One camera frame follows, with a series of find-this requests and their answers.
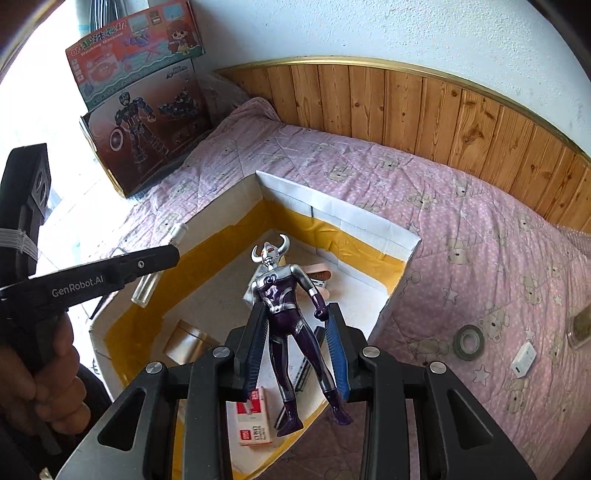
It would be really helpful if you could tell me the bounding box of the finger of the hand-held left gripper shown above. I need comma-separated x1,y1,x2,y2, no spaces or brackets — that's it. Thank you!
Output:
115,244,181,289

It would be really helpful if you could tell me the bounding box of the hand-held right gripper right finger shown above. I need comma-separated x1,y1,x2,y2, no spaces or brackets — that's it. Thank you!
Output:
323,302,539,480

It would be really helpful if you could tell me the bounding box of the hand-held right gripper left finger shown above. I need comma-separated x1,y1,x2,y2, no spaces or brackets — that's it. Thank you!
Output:
58,302,271,480

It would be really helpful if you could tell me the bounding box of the clear plastic tube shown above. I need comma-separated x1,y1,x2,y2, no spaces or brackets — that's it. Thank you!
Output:
130,222,189,308

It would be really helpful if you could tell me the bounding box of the silver purple action figure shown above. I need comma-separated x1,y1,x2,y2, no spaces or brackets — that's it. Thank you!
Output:
250,234,354,437

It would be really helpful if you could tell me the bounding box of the gold metal tin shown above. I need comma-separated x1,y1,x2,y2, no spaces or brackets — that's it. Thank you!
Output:
164,320,222,365

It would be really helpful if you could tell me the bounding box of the person's left hand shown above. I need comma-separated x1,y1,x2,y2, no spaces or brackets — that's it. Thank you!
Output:
0,314,88,435

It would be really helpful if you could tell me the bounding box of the small white cardboard box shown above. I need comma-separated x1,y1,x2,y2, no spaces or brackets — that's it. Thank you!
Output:
235,387,273,446

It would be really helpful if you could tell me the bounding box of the grey tape roll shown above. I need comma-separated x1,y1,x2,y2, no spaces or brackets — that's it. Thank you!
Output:
452,324,485,360

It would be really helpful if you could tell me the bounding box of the robot toy box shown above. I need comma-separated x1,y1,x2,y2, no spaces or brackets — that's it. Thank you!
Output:
79,58,213,199

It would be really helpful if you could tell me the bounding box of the pink bear print quilt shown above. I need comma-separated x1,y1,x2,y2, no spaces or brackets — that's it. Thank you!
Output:
124,97,591,480

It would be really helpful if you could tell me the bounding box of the clear plastic wrap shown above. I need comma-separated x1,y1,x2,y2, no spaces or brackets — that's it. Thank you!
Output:
198,71,252,130

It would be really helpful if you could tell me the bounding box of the white charger adapter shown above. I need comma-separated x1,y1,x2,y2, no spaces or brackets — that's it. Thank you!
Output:
510,344,537,378

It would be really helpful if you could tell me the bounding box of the colourful toy box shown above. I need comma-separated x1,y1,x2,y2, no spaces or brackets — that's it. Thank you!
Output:
65,0,206,112

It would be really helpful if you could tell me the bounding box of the glass bottle metal lid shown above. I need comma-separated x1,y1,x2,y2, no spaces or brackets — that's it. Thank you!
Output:
569,308,591,349

